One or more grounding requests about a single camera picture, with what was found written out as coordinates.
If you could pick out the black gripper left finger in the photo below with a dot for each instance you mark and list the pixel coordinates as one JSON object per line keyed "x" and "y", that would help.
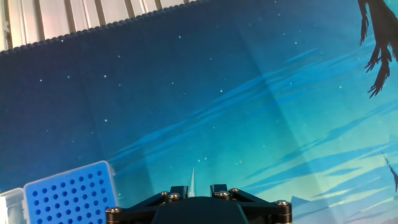
{"x": 140, "y": 208}

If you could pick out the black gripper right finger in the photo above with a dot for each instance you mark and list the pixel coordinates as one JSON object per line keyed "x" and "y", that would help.
{"x": 264, "y": 211}

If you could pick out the small clear pipette tip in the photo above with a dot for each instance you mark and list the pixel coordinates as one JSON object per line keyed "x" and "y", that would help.
{"x": 192, "y": 186}

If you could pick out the blue pipette tip holder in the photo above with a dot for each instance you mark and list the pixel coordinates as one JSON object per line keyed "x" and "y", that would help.
{"x": 71, "y": 199}

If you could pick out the landscape print cloth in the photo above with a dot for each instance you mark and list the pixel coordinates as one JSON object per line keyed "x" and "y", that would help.
{"x": 217, "y": 93}

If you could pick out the small clear hinged lid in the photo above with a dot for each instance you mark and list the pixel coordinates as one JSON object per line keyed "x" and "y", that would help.
{"x": 11, "y": 205}

